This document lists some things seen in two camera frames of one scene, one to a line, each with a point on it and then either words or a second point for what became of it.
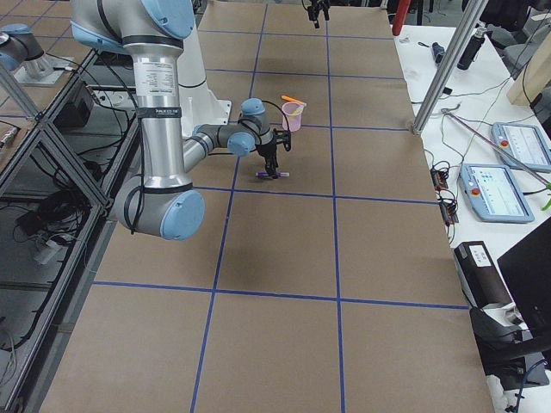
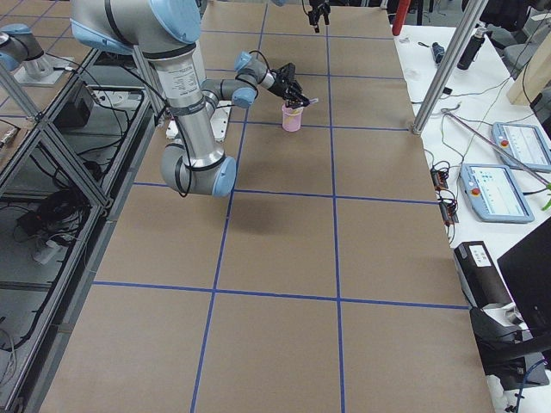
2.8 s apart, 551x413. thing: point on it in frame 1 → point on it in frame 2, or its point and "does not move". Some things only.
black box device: (479, 279) does not move
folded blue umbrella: (438, 52) does not move
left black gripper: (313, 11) does not move
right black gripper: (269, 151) → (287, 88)
